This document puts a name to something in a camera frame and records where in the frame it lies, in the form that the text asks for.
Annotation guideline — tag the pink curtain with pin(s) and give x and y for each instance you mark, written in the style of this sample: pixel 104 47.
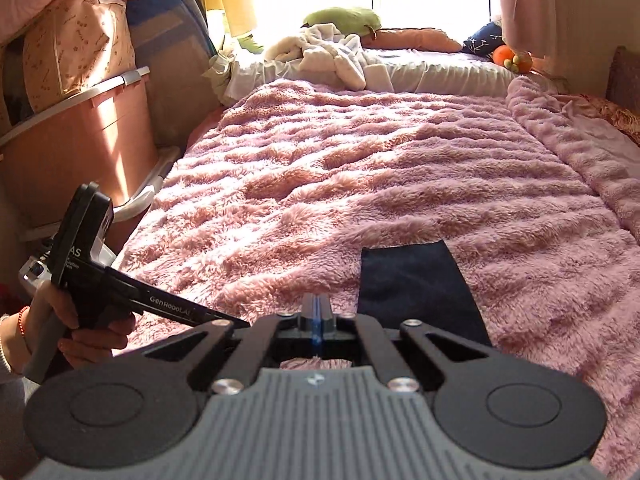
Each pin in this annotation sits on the pink curtain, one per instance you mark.
pixel 530 0

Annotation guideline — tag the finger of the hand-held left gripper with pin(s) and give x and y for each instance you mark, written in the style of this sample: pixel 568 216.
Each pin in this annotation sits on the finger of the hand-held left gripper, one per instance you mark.
pixel 170 302

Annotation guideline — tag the navy patterned pillow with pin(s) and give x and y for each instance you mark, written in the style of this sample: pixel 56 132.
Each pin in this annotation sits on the navy patterned pillow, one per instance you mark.
pixel 482 40

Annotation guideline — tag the cream fleece blanket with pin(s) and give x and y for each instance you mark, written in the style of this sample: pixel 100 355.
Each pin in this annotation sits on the cream fleece blanket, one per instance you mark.
pixel 330 52

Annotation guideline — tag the light green cloth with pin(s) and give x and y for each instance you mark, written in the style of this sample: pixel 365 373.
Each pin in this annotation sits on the light green cloth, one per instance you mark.
pixel 217 67

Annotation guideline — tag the green plush pillow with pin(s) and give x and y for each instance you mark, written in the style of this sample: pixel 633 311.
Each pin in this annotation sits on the green plush pillow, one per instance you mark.
pixel 345 17

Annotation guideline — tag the person's left hand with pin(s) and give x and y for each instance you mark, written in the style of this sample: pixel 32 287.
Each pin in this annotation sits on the person's left hand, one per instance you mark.
pixel 95 342

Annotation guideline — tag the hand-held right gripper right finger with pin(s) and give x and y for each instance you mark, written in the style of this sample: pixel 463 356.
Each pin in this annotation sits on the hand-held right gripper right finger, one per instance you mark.
pixel 324 327

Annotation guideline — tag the person's left forearm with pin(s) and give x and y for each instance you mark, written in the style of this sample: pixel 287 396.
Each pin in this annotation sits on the person's left forearm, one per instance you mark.
pixel 10 345

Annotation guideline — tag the white-rimmed storage box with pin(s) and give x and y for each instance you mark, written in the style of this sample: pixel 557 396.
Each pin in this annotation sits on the white-rimmed storage box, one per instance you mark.
pixel 145 190

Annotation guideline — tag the salmon pink pillow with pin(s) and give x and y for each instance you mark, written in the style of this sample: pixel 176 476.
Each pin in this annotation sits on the salmon pink pillow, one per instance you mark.
pixel 415 40

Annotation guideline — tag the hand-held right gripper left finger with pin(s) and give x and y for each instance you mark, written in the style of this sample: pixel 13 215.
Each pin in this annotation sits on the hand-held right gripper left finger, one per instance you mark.
pixel 310 327

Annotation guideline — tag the red patterned cloth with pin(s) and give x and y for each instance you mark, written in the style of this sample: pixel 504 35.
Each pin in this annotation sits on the red patterned cloth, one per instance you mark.
pixel 617 115

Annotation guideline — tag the blue grey storage bag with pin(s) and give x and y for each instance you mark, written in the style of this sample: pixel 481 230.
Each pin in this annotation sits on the blue grey storage bag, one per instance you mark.
pixel 170 60

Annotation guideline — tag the dark blue pants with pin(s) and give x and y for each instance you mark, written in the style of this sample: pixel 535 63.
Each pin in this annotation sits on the dark blue pants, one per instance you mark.
pixel 415 285

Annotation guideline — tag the white bed sheet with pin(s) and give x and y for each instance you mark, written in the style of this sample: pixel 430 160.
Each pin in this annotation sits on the white bed sheet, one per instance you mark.
pixel 440 70

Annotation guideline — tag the pink fluffy blanket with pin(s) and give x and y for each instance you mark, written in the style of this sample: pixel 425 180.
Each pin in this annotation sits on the pink fluffy blanket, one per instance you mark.
pixel 375 160

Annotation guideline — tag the pink plastic storage box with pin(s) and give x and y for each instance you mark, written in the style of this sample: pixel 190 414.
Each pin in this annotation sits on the pink plastic storage box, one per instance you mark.
pixel 70 150

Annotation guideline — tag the orange plush toy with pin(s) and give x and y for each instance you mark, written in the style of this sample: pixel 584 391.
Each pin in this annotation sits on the orange plush toy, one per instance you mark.
pixel 510 55

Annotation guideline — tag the floral fabric storage bag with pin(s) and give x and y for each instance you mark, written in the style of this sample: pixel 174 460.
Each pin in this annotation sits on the floral fabric storage bag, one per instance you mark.
pixel 75 40

